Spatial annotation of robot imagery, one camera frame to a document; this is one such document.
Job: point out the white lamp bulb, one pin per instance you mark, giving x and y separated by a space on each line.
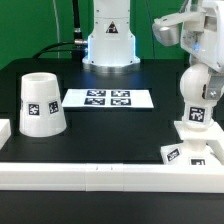
197 111

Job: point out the white fence rail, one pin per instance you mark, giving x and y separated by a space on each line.
111 177

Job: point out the white lamp base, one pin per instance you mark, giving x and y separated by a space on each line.
198 147

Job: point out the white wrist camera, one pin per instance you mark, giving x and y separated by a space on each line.
175 28

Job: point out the white marker sheet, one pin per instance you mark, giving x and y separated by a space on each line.
108 98

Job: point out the white lamp shade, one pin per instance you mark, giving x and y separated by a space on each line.
41 113

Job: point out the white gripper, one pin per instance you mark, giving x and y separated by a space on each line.
203 38

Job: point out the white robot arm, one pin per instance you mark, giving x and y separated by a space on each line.
111 45

